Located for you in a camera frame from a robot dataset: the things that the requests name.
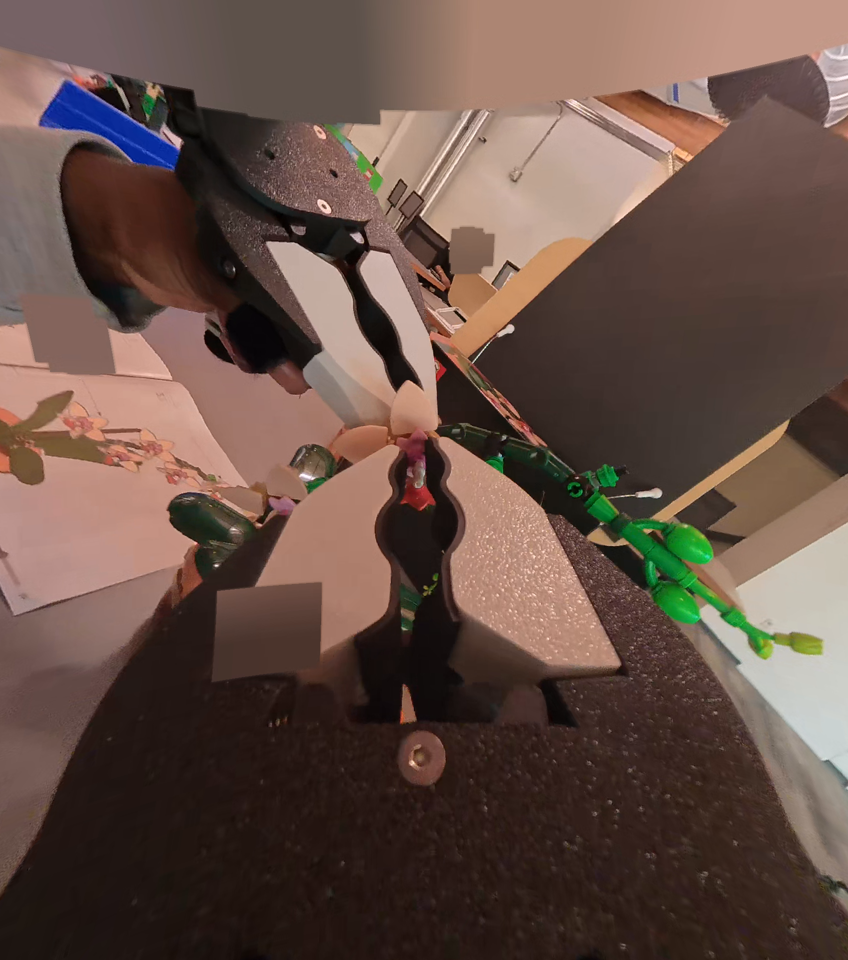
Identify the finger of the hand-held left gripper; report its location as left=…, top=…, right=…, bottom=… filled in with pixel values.
left=358, top=247, right=441, bottom=411
left=266, top=240, right=404, bottom=426

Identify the grey desk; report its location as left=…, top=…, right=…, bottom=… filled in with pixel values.
left=0, top=303, right=848, bottom=931

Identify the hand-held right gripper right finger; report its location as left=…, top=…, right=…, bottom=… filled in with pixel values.
left=424, top=435, right=623, bottom=687

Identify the brick orchid plant model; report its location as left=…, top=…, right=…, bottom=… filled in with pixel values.
left=169, top=378, right=824, bottom=663

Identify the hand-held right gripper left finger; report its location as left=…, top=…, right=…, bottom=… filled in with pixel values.
left=259, top=442, right=404, bottom=702

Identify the white instruction booklet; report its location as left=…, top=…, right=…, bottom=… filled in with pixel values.
left=0, top=358, right=254, bottom=618

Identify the person's left hand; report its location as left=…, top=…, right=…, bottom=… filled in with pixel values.
left=62, top=146, right=314, bottom=397

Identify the blue plastic bin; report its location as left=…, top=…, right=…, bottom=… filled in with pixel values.
left=40, top=78, right=182, bottom=171

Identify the black orchid print box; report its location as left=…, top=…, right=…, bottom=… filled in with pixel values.
left=431, top=97, right=848, bottom=526

